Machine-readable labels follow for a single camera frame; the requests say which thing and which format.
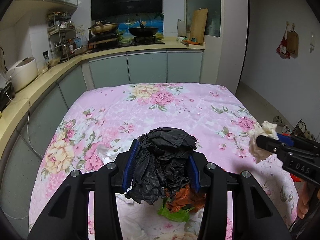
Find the crumpled green plastic bag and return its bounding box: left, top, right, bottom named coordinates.
left=157, top=200, right=195, bottom=223

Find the metal spice rack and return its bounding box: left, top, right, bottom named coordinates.
left=46, top=11, right=77, bottom=63

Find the black induction stove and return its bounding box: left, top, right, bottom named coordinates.
left=87, top=35, right=123, bottom=49

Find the crumpled orange plastic bag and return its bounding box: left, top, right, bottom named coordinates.
left=165, top=185, right=208, bottom=214

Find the black wok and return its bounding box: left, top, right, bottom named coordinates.
left=128, top=25, right=160, bottom=37

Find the black plastic bag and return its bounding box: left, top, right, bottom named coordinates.
left=124, top=127, right=198, bottom=205

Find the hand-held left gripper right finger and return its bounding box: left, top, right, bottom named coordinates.
left=187, top=152, right=292, bottom=240

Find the pink floral blanket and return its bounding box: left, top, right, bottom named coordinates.
left=29, top=82, right=300, bottom=240

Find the cream tissue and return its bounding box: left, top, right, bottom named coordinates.
left=248, top=120, right=279, bottom=165

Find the black range hood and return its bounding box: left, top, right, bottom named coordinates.
left=90, top=0, right=163, bottom=21

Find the white rice cooker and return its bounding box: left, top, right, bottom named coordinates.
left=5, top=57, right=38, bottom=93

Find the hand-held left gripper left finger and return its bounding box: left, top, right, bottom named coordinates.
left=27, top=139, right=140, bottom=240

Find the red floral wall hanging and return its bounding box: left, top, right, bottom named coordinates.
left=276, top=27, right=292, bottom=59

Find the black gas stove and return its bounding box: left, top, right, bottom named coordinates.
left=134, top=36, right=165, bottom=45

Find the white cable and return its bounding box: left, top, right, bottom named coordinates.
left=25, top=97, right=43, bottom=160

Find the wooden cutting board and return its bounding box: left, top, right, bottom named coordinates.
left=189, top=8, right=208, bottom=45

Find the kitchen counter with grey cabinets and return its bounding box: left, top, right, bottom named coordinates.
left=0, top=36, right=205, bottom=220

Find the white plastic bottle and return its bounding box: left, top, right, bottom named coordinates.
left=176, top=19, right=187, bottom=38

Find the black shoe rack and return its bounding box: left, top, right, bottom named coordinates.
left=292, top=119, right=315, bottom=140

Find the golden frying pan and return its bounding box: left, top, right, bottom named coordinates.
left=87, top=21, right=119, bottom=36

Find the frosted glass window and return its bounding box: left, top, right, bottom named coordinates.
left=185, top=0, right=222, bottom=38

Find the person's right hand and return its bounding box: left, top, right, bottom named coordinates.
left=296, top=180, right=319, bottom=220

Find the black countertop device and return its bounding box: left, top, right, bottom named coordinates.
left=0, top=84, right=15, bottom=112

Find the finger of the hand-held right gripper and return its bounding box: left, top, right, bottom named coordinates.
left=276, top=133, right=320, bottom=153
left=255, top=135, right=293, bottom=159

